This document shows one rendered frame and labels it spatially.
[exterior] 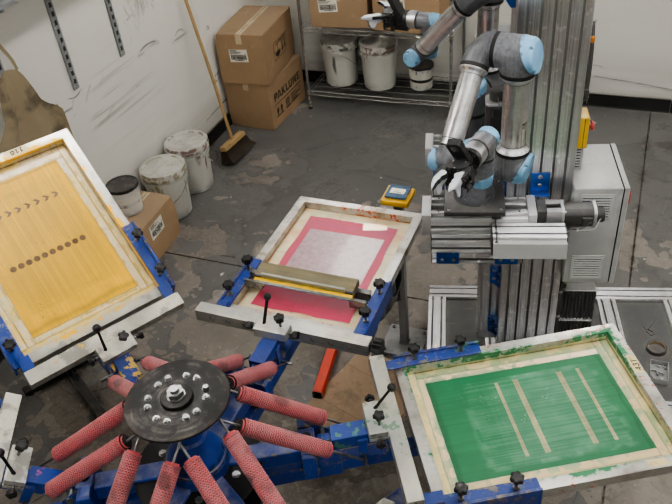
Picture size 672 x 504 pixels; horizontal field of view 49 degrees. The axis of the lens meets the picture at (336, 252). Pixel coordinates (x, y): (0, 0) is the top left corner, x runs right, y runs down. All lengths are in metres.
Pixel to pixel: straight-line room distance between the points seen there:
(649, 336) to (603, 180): 1.10
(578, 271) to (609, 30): 3.10
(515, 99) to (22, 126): 2.75
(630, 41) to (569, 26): 3.35
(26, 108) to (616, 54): 4.12
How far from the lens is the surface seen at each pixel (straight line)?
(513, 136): 2.62
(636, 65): 6.12
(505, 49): 2.48
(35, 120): 4.40
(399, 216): 3.22
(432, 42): 3.15
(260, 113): 6.06
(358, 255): 3.06
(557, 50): 2.74
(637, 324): 3.95
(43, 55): 4.52
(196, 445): 2.23
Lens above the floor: 2.85
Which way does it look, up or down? 38 degrees down
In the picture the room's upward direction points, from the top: 6 degrees counter-clockwise
